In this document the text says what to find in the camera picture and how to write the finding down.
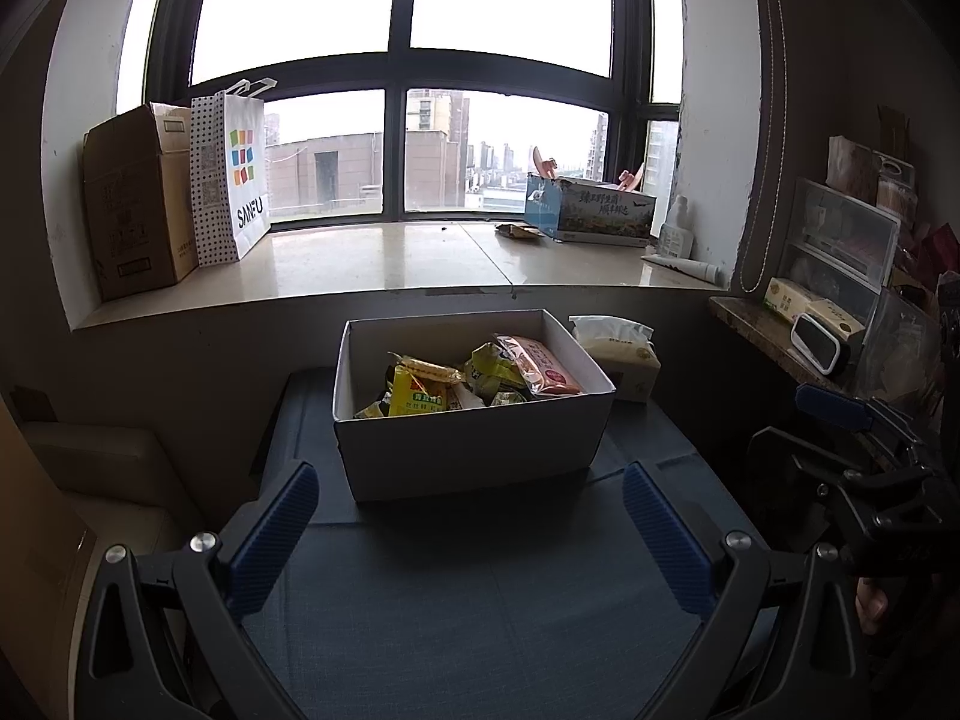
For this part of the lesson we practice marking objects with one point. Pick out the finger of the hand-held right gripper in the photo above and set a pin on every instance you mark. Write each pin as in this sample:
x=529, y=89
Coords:
x=795, y=457
x=829, y=403

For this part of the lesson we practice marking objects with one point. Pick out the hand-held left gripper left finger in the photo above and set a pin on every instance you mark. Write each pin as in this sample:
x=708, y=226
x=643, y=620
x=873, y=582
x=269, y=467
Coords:
x=274, y=532

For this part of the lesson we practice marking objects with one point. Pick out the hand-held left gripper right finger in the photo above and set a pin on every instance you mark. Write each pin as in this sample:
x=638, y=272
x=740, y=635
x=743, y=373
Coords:
x=667, y=540

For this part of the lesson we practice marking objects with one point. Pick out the yellow snack packet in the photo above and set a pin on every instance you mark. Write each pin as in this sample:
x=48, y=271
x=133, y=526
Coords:
x=416, y=396

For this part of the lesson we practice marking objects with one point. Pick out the white cardboard box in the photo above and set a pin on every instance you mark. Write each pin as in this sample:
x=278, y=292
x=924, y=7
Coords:
x=465, y=457

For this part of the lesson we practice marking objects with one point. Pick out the pink snack packet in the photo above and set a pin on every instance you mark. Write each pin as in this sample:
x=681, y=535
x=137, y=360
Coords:
x=544, y=371

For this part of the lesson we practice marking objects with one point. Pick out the pale green snack packet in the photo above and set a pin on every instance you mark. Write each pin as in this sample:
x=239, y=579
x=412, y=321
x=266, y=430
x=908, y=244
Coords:
x=506, y=396

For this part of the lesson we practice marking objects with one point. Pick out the cream packet with orange ends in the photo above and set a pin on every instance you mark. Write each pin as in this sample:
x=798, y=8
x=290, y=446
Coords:
x=424, y=367

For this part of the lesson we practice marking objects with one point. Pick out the white snack packet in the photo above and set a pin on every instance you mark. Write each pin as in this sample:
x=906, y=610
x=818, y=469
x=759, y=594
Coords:
x=465, y=397

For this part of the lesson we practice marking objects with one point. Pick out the yellow-green snack packet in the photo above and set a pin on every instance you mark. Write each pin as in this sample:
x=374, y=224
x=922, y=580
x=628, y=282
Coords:
x=487, y=364

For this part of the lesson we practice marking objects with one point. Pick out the person's right hand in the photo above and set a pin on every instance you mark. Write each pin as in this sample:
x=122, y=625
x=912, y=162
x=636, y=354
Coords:
x=871, y=604

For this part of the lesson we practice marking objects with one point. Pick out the white alarm clock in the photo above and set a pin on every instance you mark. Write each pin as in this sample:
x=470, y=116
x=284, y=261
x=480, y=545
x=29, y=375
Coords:
x=817, y=341

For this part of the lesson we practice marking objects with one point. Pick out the clear plastic bag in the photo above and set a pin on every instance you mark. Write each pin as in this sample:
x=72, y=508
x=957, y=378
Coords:
x=892, y=345

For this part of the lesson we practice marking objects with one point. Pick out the small cream tissue pack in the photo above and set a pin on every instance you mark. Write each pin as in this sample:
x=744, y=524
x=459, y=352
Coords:
x=786, y=300
x=838, y=315

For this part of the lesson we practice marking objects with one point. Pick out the stone side ledge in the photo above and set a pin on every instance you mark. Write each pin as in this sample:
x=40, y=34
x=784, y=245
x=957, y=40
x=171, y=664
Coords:
x=750, y=322

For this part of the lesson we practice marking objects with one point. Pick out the clear plastic drawer organizer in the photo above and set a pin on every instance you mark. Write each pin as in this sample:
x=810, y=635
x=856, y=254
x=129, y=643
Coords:
x=840, y=240

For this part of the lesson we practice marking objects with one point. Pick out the beige ottoman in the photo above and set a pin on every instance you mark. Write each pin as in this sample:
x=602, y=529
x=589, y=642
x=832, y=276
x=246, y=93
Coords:
x=97, y=465

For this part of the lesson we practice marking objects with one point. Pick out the white tube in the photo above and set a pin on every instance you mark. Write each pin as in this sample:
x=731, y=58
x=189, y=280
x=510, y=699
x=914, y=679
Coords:
x=690, y=268

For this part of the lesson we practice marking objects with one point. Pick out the grey-blue table cloth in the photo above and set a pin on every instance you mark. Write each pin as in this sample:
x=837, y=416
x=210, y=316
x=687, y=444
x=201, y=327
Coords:
x=465, y=600

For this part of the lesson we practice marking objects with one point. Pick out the brown packaged item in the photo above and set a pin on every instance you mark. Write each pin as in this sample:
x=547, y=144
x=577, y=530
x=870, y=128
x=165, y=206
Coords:
x=896, y=184
x=851, y=165

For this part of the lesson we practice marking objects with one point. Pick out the white plastic bottle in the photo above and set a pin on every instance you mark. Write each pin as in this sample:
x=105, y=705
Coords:
x=675, y=232

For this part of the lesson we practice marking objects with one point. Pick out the stone window sill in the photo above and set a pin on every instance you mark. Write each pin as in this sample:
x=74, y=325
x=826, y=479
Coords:
x=375, y=262

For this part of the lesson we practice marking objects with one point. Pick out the blue printed carton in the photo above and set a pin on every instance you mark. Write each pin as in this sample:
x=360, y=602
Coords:
x=600, y=214

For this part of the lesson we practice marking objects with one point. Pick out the pink plastic item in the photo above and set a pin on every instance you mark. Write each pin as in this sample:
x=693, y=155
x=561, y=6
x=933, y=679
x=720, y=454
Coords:
x=541, y=161
x=632, y=176

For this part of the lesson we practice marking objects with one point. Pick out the white dotted shopping bag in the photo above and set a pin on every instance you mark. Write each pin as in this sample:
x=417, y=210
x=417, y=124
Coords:
x=240, y=202

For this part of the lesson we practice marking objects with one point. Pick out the small brown packet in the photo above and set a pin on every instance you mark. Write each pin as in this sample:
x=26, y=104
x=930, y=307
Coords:
x=517, y=231

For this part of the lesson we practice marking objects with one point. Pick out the brown cardboard box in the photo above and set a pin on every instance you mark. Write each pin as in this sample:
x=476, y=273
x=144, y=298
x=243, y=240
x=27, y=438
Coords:
x=135, y=202

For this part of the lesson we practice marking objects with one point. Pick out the black window frame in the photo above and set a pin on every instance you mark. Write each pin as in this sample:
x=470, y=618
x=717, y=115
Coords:
x=395, y=127

